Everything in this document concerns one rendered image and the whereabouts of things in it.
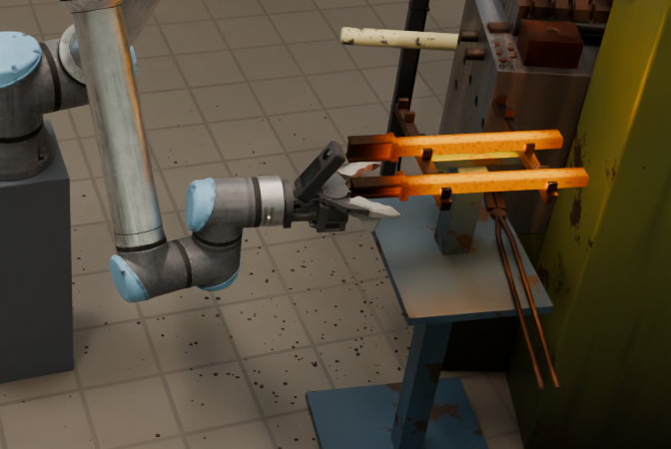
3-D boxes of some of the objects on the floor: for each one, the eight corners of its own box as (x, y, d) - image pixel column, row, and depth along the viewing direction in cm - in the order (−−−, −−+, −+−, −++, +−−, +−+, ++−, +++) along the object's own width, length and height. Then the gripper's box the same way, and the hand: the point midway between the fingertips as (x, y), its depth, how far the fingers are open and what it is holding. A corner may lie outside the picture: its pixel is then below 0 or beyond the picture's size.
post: (380, 181, 380) (439, -158, 313) (379, 173, 383) (437, -164, 316) (393, 182, 381) (455, -156, 314) (391, 174, 384) (453, -163, 317)
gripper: (270, 188, 235) (372, 183, 240) (290, 257, 220) (398, 250, 225) (274, 152, 230) (378, 147, 234) (295, 220, 215) (405, 214, 220)
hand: (390, 186), depth 228 cm, fingers open, 14 cm apart
